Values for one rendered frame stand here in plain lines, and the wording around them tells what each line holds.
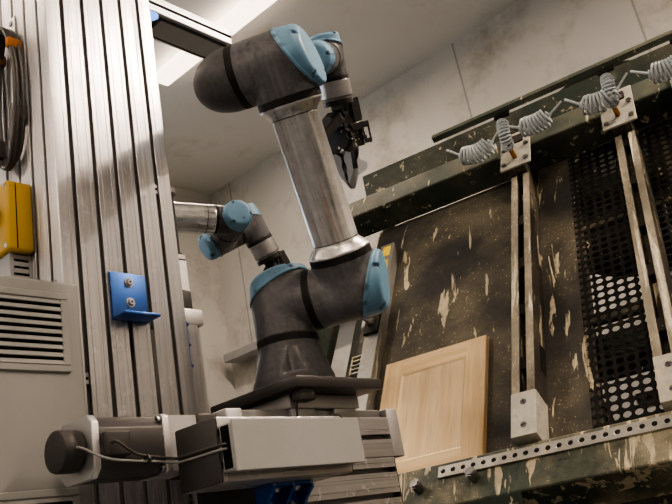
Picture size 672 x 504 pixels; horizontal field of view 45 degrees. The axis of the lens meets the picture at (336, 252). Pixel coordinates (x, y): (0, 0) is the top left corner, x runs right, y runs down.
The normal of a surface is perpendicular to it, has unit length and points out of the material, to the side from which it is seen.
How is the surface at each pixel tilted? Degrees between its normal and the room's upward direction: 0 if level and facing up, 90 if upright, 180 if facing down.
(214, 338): 90
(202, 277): 90
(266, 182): 90
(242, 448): 90
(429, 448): 55
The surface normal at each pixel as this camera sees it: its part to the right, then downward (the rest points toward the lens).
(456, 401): -0.54, -0.69
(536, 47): -0.67, -0.14
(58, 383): 0.72, -0.36
